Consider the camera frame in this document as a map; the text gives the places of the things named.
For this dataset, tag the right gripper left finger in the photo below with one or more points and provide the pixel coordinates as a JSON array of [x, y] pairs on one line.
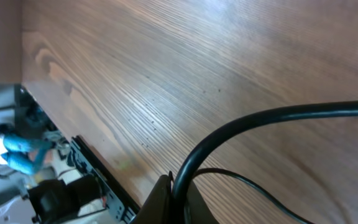
[[156, 209]]

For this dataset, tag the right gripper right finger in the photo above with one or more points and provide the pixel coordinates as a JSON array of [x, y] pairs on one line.
[[196, 210]]

